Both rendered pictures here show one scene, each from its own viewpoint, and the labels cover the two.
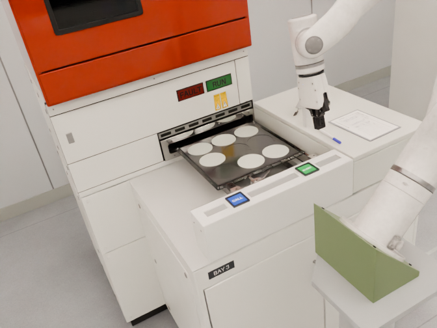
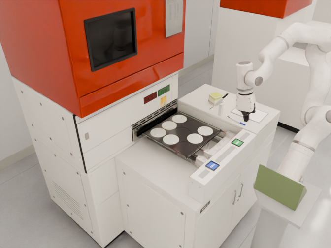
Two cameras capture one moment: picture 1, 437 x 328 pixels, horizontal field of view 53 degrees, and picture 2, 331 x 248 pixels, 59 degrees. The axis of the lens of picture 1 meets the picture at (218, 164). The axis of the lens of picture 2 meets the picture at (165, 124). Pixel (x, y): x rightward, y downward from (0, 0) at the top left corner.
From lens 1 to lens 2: 0.75 m
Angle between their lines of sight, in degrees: 22
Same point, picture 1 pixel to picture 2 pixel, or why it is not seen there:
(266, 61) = not seen: hidden behind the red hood
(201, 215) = (198, 178)
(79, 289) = (51, 232)
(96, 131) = (101, 129)
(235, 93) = (170, 95)
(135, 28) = (132, 63)
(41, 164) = not seen: outside the picture
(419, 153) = (310, 135)
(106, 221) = (100, 186)
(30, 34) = (78, 72)
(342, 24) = (271, 70)
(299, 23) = (246, 68)
